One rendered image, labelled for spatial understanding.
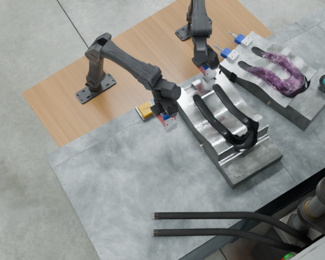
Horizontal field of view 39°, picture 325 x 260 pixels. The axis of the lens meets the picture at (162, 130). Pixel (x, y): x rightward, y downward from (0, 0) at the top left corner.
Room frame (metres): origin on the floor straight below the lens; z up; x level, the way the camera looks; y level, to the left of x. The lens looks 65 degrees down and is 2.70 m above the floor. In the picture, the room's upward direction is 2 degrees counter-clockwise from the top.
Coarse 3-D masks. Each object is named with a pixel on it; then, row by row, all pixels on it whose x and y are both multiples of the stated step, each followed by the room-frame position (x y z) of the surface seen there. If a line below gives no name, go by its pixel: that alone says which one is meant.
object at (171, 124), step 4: (164, 116) 0.89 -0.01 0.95; (168, 116) 0.89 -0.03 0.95; (164, 120) 0.87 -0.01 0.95; (168, 120) 0.87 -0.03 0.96; (172, 120) 0.86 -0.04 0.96; (168, 124) 0.85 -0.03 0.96; (172, 124) 0.85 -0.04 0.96; (176, 124) 0.85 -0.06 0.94; (164, 128) 0.85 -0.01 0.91; (168, 128) 0.83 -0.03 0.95; (172, 128) 0.84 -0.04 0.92; (168, 132) 0.83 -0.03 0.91
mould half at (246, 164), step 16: (224, 80) 1.09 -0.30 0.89; (192, 96) 1.02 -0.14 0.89; (208, 96) 1.01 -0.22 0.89; (192, 112) 0.94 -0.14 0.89; (224, 112) 0.93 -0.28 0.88; (256, 112) 0.90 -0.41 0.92; (192, 128) 0.88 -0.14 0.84; (208, 128) 0.85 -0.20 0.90; (240, 128) 0.82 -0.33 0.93; (208, 144) 0.77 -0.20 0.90; (224, 144) 0.75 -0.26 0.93; (256, 144) 0.78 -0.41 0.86; (272, 144) 0.78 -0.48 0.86; (224, 160) 0.71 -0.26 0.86; (240, 160) 0.71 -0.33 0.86; (256, 160) 0.70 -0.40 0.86; (272, 160) 0.70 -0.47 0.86; (224, 176) 0.65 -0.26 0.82; (240, 176) 0.64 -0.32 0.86
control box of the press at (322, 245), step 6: (318, 240) 0.24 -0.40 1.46; (324, 240) 0.24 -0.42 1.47; (312, 246) 0.22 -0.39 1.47; (318, 246) 0.22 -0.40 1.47; (324, 246) 0.22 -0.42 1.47; (300, 252) 0.21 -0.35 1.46; (306, 252) 0.21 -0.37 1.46; (312, 252) 0.21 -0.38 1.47; (318, 252) 0.21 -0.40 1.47; (324, 252) 0.21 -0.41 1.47; (282, 258) 0.22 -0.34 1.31; (288, 258) 0.21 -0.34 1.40; (294, 258) 0.19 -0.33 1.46; (300, 258) 0.19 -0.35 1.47; (306, 258) 0.19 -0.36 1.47; (312, 258) 0.19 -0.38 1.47; (318, 258) 0.19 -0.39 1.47; (324, 258) 0.19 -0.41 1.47
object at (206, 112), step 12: (216, 84) 1.08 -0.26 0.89; (204, 108) 0.96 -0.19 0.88; (228, 108) 0.95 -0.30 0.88; (216, 120) 0.89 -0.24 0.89; (240, 120) 0.87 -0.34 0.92; (252, 120) 0.86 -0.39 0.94; (228, 132) 0.82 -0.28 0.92; (252, 132) 0.83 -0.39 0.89; (240, 144) 0.78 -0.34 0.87; (252, 144) 0.77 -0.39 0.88
